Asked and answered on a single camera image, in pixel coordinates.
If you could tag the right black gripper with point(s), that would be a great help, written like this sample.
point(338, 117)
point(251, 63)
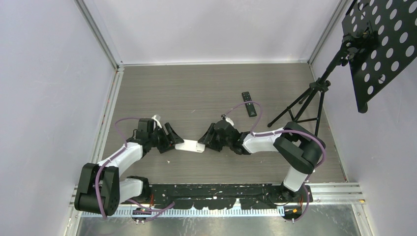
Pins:
point(208, 138)

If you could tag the white remote control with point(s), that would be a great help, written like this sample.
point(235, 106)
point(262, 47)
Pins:
point(190, 146)

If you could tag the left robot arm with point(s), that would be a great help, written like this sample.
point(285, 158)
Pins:
point(100, 189)

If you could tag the black perforated panel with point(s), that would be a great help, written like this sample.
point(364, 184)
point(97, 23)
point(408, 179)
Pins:
point(381, 39)

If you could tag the black remote control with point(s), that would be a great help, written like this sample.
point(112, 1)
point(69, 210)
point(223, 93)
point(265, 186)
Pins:
point(248, 104)

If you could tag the black tripod stand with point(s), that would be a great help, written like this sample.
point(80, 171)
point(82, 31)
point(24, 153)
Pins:
point(312, 94)

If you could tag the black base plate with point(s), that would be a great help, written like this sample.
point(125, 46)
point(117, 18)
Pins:
point(160, 198)

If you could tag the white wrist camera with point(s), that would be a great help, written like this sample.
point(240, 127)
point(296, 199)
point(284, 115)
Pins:
point(227, 119)
point(156, 118)

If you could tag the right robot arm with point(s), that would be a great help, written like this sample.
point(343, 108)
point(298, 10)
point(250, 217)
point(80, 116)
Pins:
point(300, 148)

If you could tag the aluminium frame rail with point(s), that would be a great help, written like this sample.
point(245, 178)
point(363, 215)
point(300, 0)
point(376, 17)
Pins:
point(323, 194)

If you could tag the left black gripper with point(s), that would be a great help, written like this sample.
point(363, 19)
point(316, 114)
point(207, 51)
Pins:
point(169, 140)

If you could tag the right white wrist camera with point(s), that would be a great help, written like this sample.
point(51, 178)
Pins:
point(227, 119)

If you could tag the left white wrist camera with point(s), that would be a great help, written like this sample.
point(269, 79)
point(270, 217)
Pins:
point(156, 118)

